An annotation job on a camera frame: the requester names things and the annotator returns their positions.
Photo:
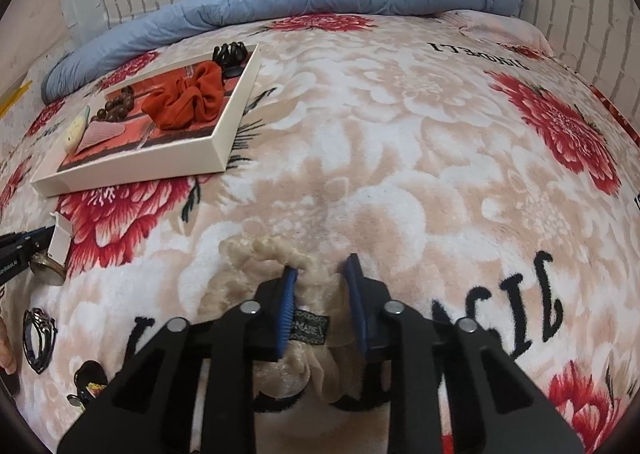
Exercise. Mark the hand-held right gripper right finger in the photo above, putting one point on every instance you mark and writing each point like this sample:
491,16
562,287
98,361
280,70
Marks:
357,304

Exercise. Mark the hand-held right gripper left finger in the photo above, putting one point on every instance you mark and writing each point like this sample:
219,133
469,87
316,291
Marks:
287,309

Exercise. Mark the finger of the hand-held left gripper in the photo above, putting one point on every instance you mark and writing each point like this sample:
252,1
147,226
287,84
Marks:
35,237

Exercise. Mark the cream scrunchie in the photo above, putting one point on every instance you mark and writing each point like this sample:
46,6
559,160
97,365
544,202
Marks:
320,294

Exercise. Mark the beige tray with brick lining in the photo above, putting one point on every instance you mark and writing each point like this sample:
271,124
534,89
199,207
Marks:
150,169

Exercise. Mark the orange scrunchie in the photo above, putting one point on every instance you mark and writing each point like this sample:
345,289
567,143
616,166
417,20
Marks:
185,99

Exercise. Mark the black hair claw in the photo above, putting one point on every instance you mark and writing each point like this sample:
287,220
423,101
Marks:
227,54

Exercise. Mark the person's left hand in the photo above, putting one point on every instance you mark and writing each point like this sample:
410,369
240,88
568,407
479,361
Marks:
5,349

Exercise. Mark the colourful patterned bangle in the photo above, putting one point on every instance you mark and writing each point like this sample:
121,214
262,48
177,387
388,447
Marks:
90,371

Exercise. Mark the floral printed blanket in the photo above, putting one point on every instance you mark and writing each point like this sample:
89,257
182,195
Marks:
425,184

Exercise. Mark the yellow tape strip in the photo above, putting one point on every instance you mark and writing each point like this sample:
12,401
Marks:
17,94

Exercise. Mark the light wooden headboard panel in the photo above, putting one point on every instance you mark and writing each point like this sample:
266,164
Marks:
30,19

